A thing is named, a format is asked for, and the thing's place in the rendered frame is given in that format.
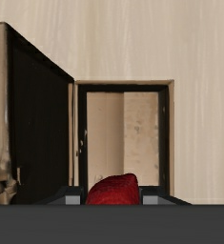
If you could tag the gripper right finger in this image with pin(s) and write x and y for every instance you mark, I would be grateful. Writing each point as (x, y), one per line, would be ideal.
(154, 194)

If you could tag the wooden box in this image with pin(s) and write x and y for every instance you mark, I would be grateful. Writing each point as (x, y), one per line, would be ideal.
(126, 133)

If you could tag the red strawberry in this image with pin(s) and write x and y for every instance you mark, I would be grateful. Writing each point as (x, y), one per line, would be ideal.
(114, 191)

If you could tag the wooden box lid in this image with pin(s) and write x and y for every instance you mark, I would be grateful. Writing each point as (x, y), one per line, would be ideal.
(37, 127)

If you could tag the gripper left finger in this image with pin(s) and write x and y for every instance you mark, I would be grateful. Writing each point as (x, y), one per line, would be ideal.
(69, 194)

